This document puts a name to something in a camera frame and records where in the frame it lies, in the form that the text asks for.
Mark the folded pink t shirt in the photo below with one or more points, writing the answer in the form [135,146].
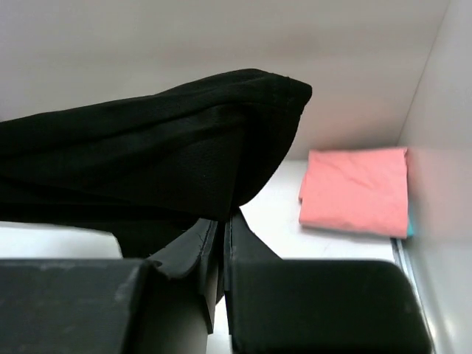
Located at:
[362,191]

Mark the black t shirt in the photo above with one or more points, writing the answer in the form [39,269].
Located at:
[147,168]

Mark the folded teal t shirt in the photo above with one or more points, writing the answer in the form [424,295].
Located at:
[411,230]

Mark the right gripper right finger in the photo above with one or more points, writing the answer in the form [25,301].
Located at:
[315,306]

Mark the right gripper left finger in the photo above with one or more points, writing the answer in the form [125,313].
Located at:
[68,290]

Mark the aluminium table rail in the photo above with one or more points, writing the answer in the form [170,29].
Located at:
[404,261]

